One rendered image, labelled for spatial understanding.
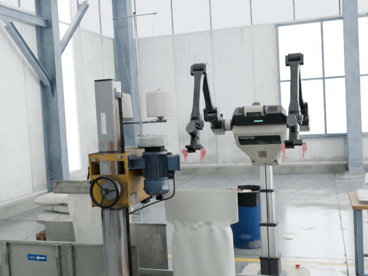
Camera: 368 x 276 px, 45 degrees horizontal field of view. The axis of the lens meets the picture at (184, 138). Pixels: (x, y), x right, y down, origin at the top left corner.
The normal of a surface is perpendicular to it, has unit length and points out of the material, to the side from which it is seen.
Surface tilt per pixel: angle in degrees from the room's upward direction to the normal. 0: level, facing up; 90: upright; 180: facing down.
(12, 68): 90
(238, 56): 90
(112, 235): 90
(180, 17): 90
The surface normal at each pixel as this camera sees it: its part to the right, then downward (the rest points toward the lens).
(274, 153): -0.23, 0.70
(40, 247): -0.30, 0.07
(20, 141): 0.95, -0.04
